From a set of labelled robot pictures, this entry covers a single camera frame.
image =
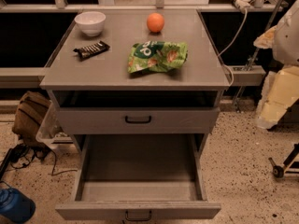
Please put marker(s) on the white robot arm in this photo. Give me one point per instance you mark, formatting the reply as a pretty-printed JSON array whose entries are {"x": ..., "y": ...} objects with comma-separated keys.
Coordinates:
[{"x": 285, "y": 45}]

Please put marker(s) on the blue canister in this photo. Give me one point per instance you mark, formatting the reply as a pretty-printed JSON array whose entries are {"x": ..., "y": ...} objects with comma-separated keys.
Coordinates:
[{"x": 15, "y": 206}]

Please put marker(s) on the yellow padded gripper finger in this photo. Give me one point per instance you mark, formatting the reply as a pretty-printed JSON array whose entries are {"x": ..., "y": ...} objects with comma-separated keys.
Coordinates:
[{"x": 280, "y": 91}]

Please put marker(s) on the white bowl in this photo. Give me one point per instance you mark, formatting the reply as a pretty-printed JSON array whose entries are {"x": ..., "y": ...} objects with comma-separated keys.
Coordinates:
[{"x": 91, "y": 23}]

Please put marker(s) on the orange fruit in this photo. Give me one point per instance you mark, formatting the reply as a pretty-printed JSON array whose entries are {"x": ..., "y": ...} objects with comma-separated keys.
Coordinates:
[{"x": 155, "y": 22}]

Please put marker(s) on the dark chocolate bar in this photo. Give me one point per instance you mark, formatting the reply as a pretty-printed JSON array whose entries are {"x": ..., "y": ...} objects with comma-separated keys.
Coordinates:
[{"x": 92, "y": 50}]

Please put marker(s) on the grey top drawer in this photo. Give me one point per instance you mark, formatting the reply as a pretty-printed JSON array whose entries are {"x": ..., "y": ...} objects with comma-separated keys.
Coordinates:
[{"x": 79, "y": 120}]

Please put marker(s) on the green chip bag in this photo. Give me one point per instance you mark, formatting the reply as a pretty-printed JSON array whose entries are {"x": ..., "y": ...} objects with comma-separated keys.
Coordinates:
[{"x": 157, "y": 56}]

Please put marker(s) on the brown backpack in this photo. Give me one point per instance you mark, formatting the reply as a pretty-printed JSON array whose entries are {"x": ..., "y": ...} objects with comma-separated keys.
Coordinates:
[{"x": 29, "y": 115}]

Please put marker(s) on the grey drawer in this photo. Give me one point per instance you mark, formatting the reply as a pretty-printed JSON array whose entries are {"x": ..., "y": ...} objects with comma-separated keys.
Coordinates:
[
  {"x": 79, "y": 120},
  {"x": 139, "y": 177}
]

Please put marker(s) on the grey drawer cabinet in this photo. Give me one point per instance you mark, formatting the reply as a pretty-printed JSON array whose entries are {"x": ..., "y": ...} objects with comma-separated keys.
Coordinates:
[{"x": 104, "y": 82}]

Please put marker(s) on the black wheeled base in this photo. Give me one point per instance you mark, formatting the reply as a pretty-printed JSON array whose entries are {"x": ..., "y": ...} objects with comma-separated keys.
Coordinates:
[{"x": 290, "y": 165}]

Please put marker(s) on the metal tripod stand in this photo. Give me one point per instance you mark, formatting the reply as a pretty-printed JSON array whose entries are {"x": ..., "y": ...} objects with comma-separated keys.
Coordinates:
[{"x": 262, "y": 42}]

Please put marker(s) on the clear plastic bin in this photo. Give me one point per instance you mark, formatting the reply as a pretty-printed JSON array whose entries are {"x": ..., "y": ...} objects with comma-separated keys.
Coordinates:
[{"x": 51, "y": 133}]

